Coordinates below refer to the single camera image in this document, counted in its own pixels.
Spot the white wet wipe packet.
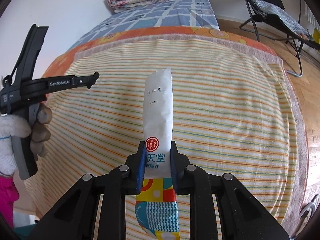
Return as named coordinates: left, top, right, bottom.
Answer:
left=135, top=68, right=180, bottom=239

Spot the white gloved left hand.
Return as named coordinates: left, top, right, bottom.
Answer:
left=1, top=103, right=53, bottom=178

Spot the orange floral bed sheet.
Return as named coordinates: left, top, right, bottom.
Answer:
left=43, top=27, right=280, bottom=77

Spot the striped yellow towel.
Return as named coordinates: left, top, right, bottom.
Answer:
left=25, top=39, right=308, bottom=234

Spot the blue checked mattress cover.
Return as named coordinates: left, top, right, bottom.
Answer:
left=71, top=0, right=220, bottom=49

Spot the striped chair cushion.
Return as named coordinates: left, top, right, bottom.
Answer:
left=249, top=0, right=310, bottom=39

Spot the black folding chair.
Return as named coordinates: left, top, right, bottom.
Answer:
left=239, top=0, right=319, bottom=77

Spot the green striped hanging towel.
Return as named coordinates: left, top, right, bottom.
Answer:
left=305, top=3, right=320, bottom=30

